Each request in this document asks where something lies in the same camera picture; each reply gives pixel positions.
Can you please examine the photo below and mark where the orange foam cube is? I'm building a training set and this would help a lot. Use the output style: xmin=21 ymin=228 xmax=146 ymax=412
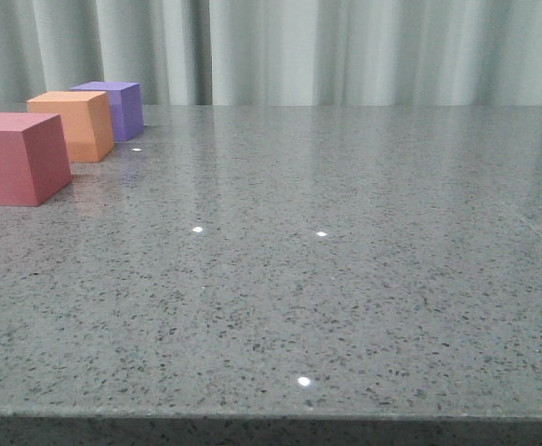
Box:
xmin=26 ymin=91 xmax=114 ymax=163

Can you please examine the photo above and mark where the purple foam cube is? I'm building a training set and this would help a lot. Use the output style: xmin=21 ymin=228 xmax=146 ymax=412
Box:
xmin=71 ymin=81 xmax=144 ymax=142

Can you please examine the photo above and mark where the pale green curtain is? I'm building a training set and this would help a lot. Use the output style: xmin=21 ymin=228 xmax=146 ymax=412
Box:
xmin=0 ymin=1 xmax=542 ymax=106

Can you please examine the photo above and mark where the red foam cube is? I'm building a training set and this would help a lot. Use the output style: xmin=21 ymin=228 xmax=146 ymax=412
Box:
xmin=0 ymin=112 xmax=72 ymax=206

